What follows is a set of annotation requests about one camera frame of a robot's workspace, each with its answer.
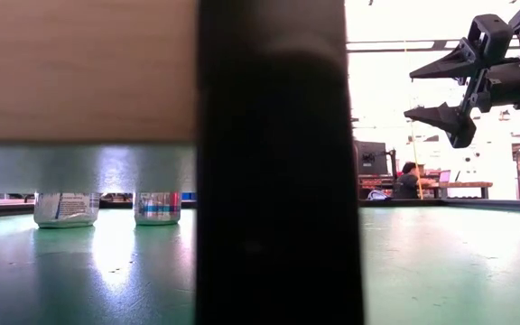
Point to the wooden bench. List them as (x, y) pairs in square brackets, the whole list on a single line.
[(467, 184)]

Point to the white Celsius can black lid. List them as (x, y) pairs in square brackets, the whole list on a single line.
[(66, 212)]

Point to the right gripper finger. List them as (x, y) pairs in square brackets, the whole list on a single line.
[(454, 61), (445, 118)]

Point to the green table mat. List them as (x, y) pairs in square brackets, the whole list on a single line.
[(422, 271)]

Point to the silver blue energy drink can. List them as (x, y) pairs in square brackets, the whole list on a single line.
[(156, 210)]

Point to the yellow pole stand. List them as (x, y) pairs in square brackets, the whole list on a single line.
[(416, 155)]

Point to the black monitor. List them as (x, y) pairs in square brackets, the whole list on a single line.
[(370, 158)]

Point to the black shelf support bar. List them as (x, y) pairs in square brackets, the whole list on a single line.
[(278, 180)]

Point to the laptop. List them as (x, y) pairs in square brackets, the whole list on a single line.
[(445, 176)]

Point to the person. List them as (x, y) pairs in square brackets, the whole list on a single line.
[(406, 185)]

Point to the blue bin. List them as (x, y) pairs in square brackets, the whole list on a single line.
[(188, 196)]

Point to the wooden shelf board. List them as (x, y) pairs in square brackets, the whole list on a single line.
[(84, 67)]

